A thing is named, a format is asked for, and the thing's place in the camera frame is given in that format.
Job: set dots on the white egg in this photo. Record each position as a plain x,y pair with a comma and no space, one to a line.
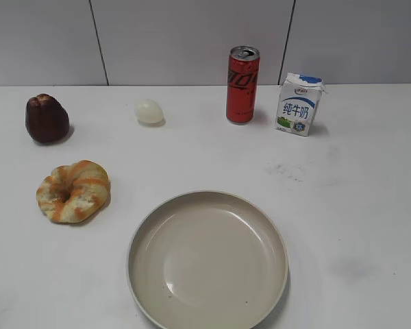
148,112

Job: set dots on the red soda can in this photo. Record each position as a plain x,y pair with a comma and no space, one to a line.
242,82

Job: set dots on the orange striped bagel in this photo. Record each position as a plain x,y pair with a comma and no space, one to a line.
73,193

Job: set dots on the beige round plate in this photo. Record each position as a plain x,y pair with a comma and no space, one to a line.
207,259

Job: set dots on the white blue milk carton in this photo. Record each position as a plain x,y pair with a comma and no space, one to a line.
298,103

